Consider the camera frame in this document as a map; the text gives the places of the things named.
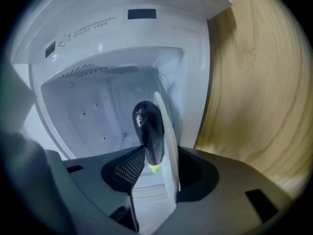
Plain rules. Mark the dark purple eggplant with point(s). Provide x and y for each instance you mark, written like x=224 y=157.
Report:
x=149 y=131

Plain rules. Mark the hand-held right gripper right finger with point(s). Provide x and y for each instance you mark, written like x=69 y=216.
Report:
x=198 y=172

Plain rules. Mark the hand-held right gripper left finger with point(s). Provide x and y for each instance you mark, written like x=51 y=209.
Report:
x=124 y=168

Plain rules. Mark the white plate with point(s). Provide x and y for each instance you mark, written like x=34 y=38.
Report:
x=170 y=155

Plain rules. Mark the white microwave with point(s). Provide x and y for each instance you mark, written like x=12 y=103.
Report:
x=97 y=33

